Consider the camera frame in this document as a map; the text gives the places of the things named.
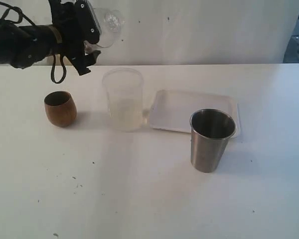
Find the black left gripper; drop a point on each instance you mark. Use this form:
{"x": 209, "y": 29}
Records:
{"x": 70, "y": 42}

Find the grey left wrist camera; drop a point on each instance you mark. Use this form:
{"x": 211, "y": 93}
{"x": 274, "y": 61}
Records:
{"x": 88, "y": 21}

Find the stainless steel cup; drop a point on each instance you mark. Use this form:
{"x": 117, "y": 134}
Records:
{"x": 211, "y": 130}

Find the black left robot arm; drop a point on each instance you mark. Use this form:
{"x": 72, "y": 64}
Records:
{"x": 23, "y": 43}

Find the translucent plastic beaker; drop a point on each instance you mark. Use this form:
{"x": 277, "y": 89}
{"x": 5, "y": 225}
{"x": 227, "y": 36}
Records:
{"x": 124, "y": 91}

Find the clear plastic shaker lid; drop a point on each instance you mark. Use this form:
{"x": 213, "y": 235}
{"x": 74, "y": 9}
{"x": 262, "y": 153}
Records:
{"x": 111, "y": 23}

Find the white rectangular tray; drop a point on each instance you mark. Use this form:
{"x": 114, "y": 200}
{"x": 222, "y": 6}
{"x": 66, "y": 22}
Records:
{"x": 172, "y": 109}

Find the brown wooden cup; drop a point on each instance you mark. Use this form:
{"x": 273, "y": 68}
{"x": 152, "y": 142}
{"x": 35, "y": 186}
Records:
{"x": 60, "y": 108}

